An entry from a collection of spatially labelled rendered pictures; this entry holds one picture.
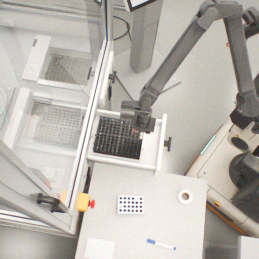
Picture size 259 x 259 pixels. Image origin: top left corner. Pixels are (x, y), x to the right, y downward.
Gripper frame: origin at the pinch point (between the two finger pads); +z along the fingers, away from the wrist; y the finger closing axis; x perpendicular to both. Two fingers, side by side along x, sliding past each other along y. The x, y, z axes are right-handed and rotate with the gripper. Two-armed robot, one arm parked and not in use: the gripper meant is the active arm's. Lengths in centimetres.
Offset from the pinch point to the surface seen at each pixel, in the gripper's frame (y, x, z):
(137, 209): 5.4, -31.4, 19.1
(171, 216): 21.9, -30.5, 23.1
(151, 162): 7.4, -8.4, 14.6
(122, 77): -27, 87, 92
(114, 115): -15.3, 9.8, 9.7
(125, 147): -6.2, -6.5, 7.9
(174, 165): 29, 21, 98
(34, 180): -19, -44, -62
